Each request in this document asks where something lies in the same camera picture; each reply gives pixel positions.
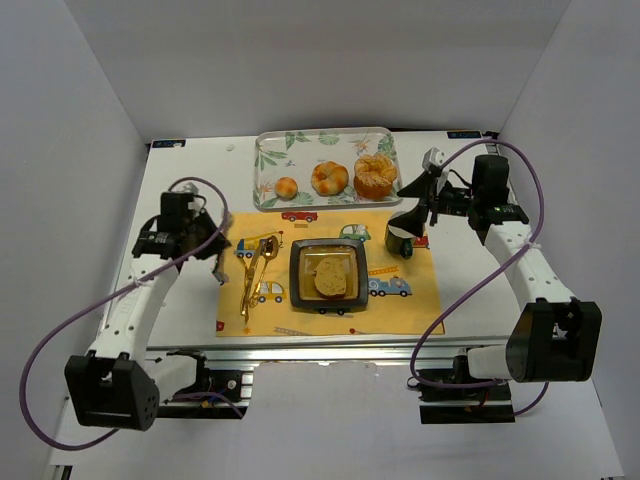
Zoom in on dark green mug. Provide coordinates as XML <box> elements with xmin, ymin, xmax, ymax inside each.
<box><xmin>385</xmin><ymin>222</ymin><xmax>417</xmax><ymax>260</ymax></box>

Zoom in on sliced brown bread loaf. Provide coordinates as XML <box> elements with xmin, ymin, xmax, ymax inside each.
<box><xmin>314</xmin><ymin>256</ymin><xmax>347</xmax><ymax>298</ymax></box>

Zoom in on gold knife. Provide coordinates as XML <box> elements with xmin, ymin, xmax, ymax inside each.
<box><xmin>241</xmin><ymin>238</ymin><xmax>271</xmax><ymax>314</ymax></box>

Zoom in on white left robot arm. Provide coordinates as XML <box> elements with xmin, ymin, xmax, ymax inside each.
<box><xmin>64</xmin><ymin>191</ymin><xmax>230</xmax><ymax>431</ymax></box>

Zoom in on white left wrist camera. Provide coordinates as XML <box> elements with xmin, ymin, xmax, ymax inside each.
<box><xmin>170</xmin><ymin>181</ymin><xmax>200</xmax><ymax>195</ymax></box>

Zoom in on aluminium table frame rail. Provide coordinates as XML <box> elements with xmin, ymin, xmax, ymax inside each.
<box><xmin>94</xmin><ymin>334</ymin><xmax>506</xmax><ymax>374</ymax></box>

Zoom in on gold spoon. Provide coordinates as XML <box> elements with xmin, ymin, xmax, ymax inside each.
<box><xmin>248</xmin><ymin>235</ymin><xmax>280</xmax><ymax>307</ymax></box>

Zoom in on twisted orange bread bun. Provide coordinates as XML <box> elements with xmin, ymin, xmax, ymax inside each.
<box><xmin>311</xmin><ymin>161</ymin><xmax>349</xmax><ymax>196</ymax></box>

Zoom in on square black amber plate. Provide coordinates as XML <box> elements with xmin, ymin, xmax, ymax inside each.
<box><xmin>289</xmin><ymin>238</ymin><xmax>368</xmax><ymax>316</ymax></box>

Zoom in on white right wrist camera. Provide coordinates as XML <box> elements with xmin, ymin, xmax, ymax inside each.
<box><xmin>422</xmin><ymin>147</ymin><xmax>446</xmax><ymax>171</ymax></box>

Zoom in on yellow car pattern placemat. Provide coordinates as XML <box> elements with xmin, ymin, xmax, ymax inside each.
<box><xmin>216</xmin><ymin>209</ymin><xmax>441</xmax><ymax>337</ymax></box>

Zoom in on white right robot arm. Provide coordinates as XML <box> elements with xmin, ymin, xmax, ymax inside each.
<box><xmin>387</xmin><ymin>149</ymin><xmax>602</xmax><ymax>389</ymax></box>

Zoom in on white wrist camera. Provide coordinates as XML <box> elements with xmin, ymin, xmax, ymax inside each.
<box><xmin>170</xmin><ymin>181</ymin><xmax>200</xmax><ymax>195</ymax></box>
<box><xmin>422</xmin><ymin>147</ymin><xmax>446</xmax><ymax>171</ymax></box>

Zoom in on sesame ring bread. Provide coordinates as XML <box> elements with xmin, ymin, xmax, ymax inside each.
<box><xmin>353</xmin><ymin>153</ymin><xmax>398</xmax><ymax>200</ymax></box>

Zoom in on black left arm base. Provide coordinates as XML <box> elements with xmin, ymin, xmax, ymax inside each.
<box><xmin>146</xmin><ymin>349</ymin><xmax>253</xmax><ymax>420</ymax></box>

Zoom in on gold fork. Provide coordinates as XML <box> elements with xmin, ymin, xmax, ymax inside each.
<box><xmin>239</xmin><ymin>239</ymin><xmax>269</xmax><ymax>317</ymax></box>

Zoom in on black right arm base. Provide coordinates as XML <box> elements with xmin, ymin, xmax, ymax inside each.
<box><xmin>408</xmin><ymin>354</ymin><xmax>515</xmax><ymax>425</ymax></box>

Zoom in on floral white serving tray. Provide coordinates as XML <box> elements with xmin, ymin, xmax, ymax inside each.
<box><xmin>252</xmin><ymin>127</ymin><xmax>402</xmax><ymax>211</ymax></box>

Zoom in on silver metal tongs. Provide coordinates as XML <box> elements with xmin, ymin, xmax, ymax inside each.
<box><xmin>210</xmin><ymin>212</ymin><xmax>234</xmax><ymax>287</ymax></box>

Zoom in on small round bread roll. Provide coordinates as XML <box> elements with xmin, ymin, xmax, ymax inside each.
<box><xmin>275</xmin><ymin>177</ymin><xmax>298</xmax><ymax>200</ymax></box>

